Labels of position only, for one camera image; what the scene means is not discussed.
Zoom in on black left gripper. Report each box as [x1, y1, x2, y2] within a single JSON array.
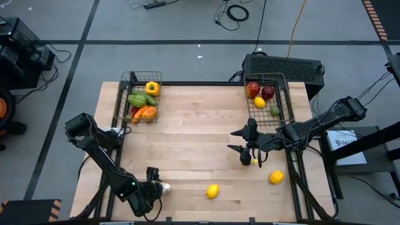
[[130, 167, 163, 218]]

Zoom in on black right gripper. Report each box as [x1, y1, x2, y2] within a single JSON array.
[[227, 117, 284, 167]]

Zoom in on dark red apple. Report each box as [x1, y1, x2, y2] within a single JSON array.
[[261, 85, 276, 101]]

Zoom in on orange bell pepper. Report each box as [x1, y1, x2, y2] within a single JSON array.
[[141, 105, 159, 121]]

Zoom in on green cucumber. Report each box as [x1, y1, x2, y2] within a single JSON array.
[[132, 89, 156, 106]]

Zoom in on yellow bell pepper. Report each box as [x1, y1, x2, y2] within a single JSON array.
[[145, 81, 161, 97]]

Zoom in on black perforated equipment case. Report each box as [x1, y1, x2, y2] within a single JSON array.
[[242, 53, 326, 101]]

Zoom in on white printed sheet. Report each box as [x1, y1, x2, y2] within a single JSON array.
[[326, 129, 369, 166]]

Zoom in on black hazard-striped platform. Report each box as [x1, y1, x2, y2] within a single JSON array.
[[361, 0, 400, 42], [0, 199, 63, 225]]

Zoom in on black side stand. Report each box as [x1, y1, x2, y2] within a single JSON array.
[[317, 120, 400, 201]]

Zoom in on black orange round machine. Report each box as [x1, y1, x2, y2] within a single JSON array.
[[0, 84, 28, 153]]

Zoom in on black device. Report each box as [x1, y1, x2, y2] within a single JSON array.
[[384, 52, 400, 88]]

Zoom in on black power strip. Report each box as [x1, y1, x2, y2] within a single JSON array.
[[142, 0, 168, 10]]

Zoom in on black equipment stack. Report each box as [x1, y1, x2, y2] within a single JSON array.
[[0, 16, 56, 91]]

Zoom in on wire basket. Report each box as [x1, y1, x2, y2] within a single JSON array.
[[112, 70, 163, 125], [243, 72, 295, 128]]

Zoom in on black metal table frame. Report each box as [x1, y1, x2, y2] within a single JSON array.
[[74, 80, 340, 225]]

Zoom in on yellow floor cable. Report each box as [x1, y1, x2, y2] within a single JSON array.
[[286, 0, 309, 59]]

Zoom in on coiled black floor cable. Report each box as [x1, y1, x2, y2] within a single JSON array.
[[213, 0, 251, 32]]

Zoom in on black cable pair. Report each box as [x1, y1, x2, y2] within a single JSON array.
[[356, 71, 396, 109]]

